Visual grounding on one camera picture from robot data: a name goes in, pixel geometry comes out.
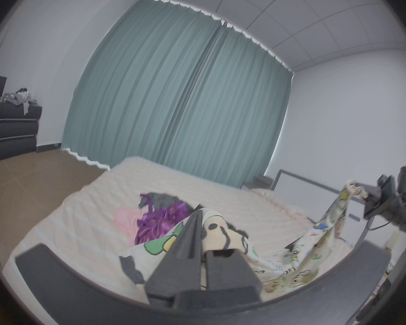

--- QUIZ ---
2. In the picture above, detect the pink garment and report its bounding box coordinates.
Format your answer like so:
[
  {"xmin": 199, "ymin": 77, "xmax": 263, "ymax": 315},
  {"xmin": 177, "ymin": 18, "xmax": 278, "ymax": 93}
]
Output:
[{"xmin": 113, "ymin": 205, "xmax": 146, "ymax": 246}]

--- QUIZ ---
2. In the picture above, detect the cream pillow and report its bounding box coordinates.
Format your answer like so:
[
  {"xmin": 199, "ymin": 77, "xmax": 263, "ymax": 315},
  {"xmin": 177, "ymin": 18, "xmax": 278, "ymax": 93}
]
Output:
[{"xmin": 250, "ymin": 188, "xmax": 313, "ymax": 221}]

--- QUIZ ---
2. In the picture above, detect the blue-green curtain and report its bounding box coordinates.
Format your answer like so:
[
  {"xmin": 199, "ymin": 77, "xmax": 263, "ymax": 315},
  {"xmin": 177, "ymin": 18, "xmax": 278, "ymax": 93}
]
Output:
[{"xmin": 61, "ymin": 0, "xmax": 295, "ymax": 189}]

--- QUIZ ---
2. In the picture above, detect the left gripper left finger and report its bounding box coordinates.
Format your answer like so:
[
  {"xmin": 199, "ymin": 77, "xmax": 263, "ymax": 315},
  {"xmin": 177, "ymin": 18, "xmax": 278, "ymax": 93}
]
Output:
[{"xmin": 145, "ymin": 211, "xmax": 204, "ymax": 307}]

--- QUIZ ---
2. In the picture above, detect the white printed pyjama top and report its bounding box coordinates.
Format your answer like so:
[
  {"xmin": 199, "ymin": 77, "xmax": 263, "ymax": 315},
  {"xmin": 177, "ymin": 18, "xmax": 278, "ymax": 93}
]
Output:
[{"xmin": 118, "ymin": 180, "xmax": 367, "ymax": 295}]

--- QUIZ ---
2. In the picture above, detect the black shirt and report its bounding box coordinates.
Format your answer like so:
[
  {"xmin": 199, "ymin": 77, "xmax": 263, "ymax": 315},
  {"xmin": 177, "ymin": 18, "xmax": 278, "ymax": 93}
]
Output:
[{"xmin": 145, "ymin": 192, "xmax": 187, "ymax": 212}]

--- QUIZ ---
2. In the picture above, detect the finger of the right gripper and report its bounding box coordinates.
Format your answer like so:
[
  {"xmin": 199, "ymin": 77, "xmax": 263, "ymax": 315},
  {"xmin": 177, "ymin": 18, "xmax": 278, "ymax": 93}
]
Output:
[{"xmin": 355, "ymin": 182, "xmax": 379, "ymax": 199}]

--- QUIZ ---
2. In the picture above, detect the bed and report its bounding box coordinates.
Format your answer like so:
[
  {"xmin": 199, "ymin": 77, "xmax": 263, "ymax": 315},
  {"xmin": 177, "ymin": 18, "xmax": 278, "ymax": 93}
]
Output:
[{"xmin": 2, "ymin": 156, "xmax": 371, "ymax": 304}]

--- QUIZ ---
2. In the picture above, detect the purple satin garment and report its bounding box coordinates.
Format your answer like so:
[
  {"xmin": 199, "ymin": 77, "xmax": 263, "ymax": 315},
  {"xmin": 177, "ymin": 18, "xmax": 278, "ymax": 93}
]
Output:
[{"xmin": 135, "ymin": 193, "xmax": 193, "ymax": 246}]

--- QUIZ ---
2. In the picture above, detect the grey white pile of clothes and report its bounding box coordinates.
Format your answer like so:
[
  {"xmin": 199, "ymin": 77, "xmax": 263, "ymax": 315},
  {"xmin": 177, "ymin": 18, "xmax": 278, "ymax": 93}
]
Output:
[{"xmin": 2, "ymin": 88, "xmax": 38, "ymax": 116}]

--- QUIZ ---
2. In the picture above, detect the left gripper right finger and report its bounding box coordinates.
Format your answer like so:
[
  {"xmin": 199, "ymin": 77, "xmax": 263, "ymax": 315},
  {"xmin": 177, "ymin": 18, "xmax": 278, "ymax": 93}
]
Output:
[{"xmin": 203, "ymin": 249, "xmax": 263, "ymax": 303}]

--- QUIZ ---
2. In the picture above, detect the black chest of drawers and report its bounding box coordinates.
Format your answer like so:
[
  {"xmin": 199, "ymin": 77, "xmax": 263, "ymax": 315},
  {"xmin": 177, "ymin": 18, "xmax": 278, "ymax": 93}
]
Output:
[{"xmin": 0, "ymin": 73, "xmax": 43, "ymax": 165}]

